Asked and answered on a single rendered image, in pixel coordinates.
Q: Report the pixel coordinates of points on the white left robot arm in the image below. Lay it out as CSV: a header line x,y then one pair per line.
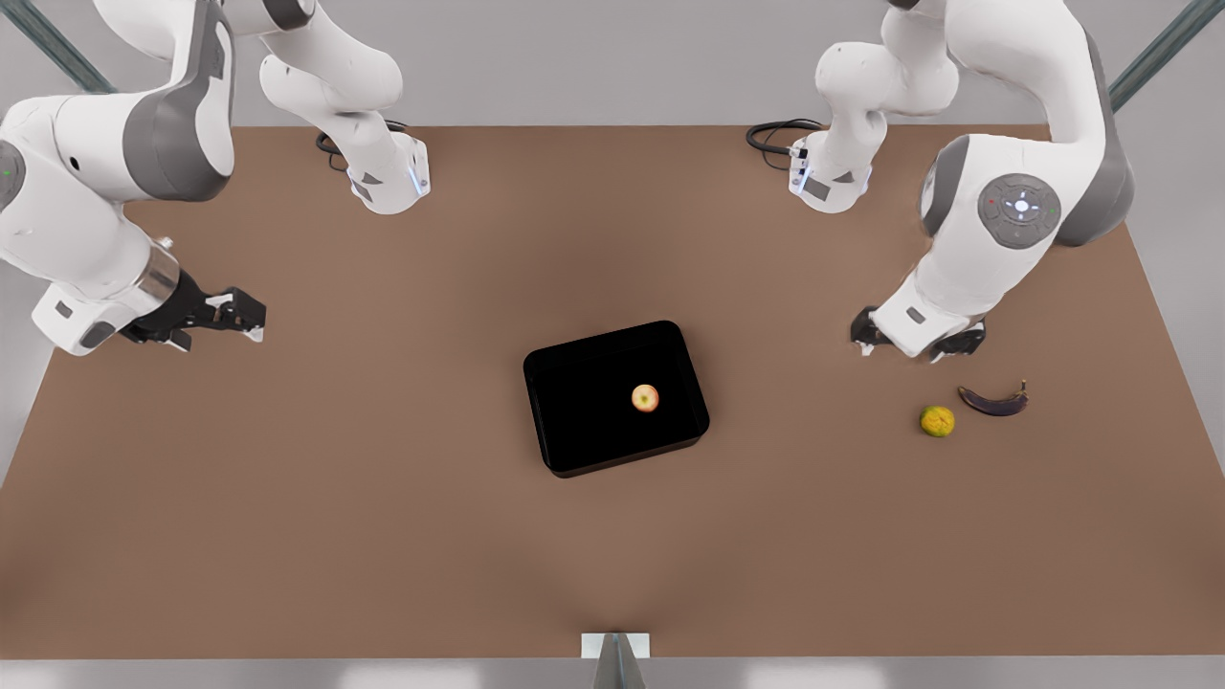
x,y
1014,115

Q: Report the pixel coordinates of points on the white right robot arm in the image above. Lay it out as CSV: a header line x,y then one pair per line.
x,y
96,144

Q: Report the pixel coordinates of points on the red yellow apple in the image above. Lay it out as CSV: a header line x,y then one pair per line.
x,y
645,398

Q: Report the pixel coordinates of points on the black storage box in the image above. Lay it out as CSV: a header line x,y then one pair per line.
x,y
584,421

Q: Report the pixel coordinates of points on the dark purple eggplant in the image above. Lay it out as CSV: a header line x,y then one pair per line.
x,y
995,405

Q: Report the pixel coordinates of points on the yellow green orange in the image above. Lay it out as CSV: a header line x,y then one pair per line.
x,y
938,421

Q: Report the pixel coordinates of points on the silver frame post with foot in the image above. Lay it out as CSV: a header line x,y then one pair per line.
x,y
617,665

